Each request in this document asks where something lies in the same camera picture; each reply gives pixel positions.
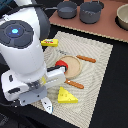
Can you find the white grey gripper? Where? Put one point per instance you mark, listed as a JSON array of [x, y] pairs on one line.
[[21, 94]]

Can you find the yellow toy cheese wedge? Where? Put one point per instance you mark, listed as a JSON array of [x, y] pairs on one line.
[[65, 97]]

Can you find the red toy tomato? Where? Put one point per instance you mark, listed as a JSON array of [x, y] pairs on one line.
[[62, 63]]

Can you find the yellow toy butter block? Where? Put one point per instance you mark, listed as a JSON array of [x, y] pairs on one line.
[[50, 42]]

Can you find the grey two-handled toy pot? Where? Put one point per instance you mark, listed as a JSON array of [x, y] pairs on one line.
[[90, 12]]

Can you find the white toy fish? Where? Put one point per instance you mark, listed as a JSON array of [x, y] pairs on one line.
[[47, 105]]

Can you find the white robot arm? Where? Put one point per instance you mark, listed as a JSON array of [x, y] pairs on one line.
[[27, 79]]

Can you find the round wooden plate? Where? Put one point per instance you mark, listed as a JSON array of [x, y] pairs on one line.
[[74, 66]]

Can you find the woven beige placemat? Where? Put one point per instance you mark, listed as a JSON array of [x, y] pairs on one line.
[[76, 115]]

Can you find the grey toy saucepan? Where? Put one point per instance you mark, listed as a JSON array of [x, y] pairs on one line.
[[66, 9]]

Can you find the brown toy stove top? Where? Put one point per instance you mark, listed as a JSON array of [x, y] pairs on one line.
[[105, 27]]

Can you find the beige toy bowl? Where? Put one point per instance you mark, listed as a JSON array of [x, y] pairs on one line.
[[122, 14]]

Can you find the toy fork orange handle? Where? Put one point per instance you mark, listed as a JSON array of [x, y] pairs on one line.
[[75, 84]]

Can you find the toy knife orange handle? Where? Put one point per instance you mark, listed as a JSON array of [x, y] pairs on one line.
[[79, 56]]

